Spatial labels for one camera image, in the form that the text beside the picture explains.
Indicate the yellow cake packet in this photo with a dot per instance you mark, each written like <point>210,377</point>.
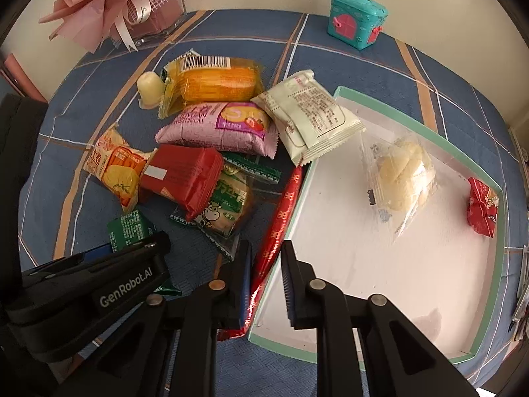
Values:
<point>215,82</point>

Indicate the blue plaid tablecloth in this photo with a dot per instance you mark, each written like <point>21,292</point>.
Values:
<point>351,62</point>

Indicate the orange biscuit packet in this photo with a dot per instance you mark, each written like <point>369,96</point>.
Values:
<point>118,169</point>

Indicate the red candy packet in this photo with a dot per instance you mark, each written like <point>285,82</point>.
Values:
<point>481,211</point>

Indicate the pink snack packet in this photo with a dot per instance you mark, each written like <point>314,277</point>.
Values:
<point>206,130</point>

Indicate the cream white snack packet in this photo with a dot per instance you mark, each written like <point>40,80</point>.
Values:
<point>314,115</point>

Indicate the green cow biscuit packet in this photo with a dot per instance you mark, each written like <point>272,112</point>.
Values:
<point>229,200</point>

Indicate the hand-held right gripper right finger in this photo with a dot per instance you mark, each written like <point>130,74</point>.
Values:
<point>289,285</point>

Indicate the small green packet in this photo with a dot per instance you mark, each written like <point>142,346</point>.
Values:
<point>130,227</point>

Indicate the clear acrylic box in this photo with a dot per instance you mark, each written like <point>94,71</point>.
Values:
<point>167,16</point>

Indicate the teal toy house box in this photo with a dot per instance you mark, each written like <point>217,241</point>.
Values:
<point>355,20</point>

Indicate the red sausage stick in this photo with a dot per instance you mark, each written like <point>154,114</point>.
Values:
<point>285,211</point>

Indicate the pale jelly cup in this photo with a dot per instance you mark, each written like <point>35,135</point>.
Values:
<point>150,89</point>

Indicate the pink flower bouquet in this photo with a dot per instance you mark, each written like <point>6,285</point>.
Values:
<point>99,4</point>

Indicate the clear packet of pale cookies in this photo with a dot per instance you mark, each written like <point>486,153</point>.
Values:
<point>399,173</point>

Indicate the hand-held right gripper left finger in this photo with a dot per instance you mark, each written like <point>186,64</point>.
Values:
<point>244,285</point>

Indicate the white tray with green rim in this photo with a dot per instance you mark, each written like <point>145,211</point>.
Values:
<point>343,223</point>

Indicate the pink board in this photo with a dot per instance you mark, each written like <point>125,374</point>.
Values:
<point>18,76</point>

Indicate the red snack packet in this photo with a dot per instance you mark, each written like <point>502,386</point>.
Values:
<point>182,178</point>

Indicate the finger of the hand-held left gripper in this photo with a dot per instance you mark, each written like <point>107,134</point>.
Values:
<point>66,265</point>
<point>136,273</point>

